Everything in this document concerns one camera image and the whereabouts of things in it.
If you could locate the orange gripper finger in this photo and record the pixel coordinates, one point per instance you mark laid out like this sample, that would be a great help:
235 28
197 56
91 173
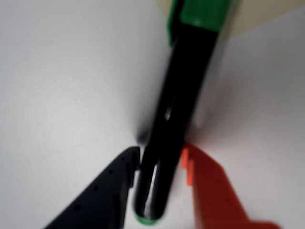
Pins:
212 195

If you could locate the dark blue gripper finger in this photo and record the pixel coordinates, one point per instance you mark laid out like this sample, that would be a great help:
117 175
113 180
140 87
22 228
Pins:
102 195

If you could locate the green capped black marker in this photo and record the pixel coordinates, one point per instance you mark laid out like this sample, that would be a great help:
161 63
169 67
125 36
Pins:
176 119

